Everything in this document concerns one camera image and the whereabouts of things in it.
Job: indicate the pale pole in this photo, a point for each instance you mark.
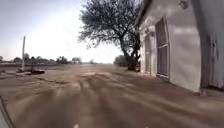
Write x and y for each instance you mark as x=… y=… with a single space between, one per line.
x=23 y=53

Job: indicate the dark debris pile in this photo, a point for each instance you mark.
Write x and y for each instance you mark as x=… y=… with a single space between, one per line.
x=35 y=71

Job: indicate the robot's own part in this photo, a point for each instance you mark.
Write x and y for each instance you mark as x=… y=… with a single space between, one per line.
x=76 y=126

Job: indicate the dark green bush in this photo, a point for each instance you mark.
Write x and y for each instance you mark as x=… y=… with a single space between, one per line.
x=120 y=61

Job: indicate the large bare-branched tree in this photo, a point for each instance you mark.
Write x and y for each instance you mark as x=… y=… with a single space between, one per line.
x=113 y=20

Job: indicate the white plastered building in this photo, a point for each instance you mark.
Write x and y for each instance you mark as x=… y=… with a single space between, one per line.
x=181 y=50

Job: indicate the row of distant trees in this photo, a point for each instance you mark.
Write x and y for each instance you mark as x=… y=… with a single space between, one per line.
x=40 y=60

